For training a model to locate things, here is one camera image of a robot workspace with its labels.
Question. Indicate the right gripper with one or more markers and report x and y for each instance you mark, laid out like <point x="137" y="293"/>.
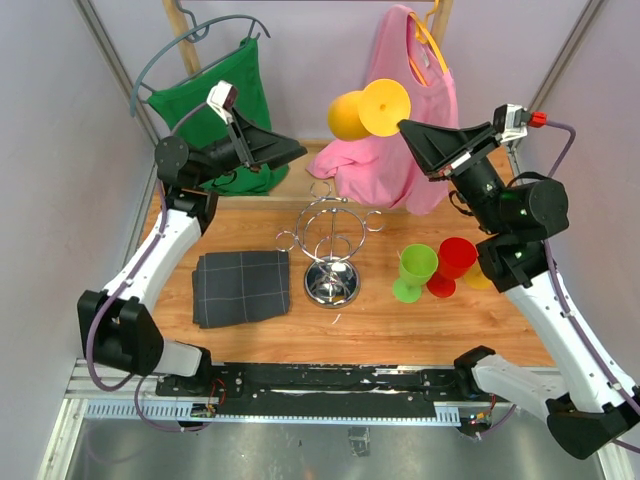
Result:
<point x="436" y="147"/>

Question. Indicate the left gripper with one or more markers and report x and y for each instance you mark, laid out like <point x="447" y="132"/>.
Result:
<point x="256" y="147"/>

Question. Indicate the yellow wine glass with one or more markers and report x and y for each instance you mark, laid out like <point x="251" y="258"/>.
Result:
<point x="475" y="279"/>
<point x="376" y="110"/>

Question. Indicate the red wine glass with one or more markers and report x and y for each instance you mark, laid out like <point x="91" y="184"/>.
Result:
<point x="456" y="256"/>

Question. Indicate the green wine glass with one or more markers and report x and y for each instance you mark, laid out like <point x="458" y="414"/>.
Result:
<point x="418" y="263"/>

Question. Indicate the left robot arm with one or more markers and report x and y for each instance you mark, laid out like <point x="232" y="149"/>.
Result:
<point x="116" y="325"/>

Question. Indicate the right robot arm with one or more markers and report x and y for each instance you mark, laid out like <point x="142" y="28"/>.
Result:
<point x="595" y="401"/>

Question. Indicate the chrome wine glass rack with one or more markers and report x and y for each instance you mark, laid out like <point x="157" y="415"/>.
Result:
<point x="329" y="231"/>

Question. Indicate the pink t-shirt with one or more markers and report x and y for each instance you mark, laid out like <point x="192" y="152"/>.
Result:
<point x="381" y="172"/>

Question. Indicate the green t-shirt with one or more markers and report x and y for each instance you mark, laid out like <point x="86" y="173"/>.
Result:
<point x="183" y="107"/>

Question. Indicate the yellow clothes hanger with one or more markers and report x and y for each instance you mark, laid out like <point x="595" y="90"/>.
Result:
<point x="426" y="60"/>

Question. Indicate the dark grey checked cloth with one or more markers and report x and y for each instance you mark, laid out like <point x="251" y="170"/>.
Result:
<point x="234" y="288"/>

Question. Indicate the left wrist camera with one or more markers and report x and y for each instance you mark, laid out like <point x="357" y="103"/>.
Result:
<point x="221" y="99"/>

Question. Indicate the wooden rack right post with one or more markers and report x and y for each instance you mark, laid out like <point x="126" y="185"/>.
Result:
<point x="440" y="20"/>

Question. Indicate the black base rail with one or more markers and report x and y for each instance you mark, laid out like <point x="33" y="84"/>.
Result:
<point x="323" y="391"/>

